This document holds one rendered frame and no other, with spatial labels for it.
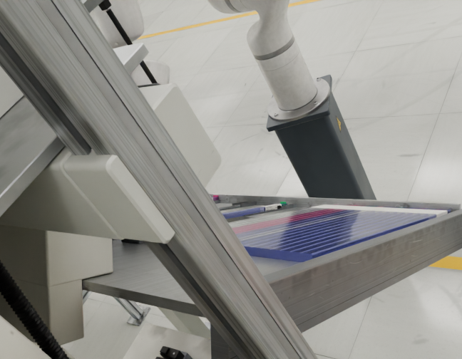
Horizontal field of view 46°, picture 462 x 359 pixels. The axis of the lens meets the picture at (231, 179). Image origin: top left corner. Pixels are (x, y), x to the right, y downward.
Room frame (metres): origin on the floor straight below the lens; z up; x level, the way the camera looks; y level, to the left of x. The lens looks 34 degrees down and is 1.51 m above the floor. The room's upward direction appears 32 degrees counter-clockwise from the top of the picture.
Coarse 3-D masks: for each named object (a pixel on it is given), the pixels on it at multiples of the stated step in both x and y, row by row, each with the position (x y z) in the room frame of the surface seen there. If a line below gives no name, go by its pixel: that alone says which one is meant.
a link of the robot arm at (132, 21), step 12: (120, 0) 1.10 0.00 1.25; (132, 0) 1.12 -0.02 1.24; (96, 12) 1.13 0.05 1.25; (120, 12) 1.10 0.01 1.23; (132, 12) 1.11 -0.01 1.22; (108, 24) 1.11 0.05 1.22; (120, 24) 1.10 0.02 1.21; (132, 24) 1.10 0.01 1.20; (108, 36) 1.11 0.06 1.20; (120, 36) 1.10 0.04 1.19; (132, 36) 1.10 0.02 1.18
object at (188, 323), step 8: (168, 312) 1.28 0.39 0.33; (176, 312) 1.27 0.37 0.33; (176, 320) 1.27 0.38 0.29; (184, 320) 1.27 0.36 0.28; (192, 320) 1.28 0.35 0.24; (200, 320) 1.30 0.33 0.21; (184, 328) 1.27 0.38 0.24; (192, 328) 1.27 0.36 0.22; (200, 328) 1.29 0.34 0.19; (208, 328) 1.44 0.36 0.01; (200, 336) 1.27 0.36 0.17; (208, 336) 1.29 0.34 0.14
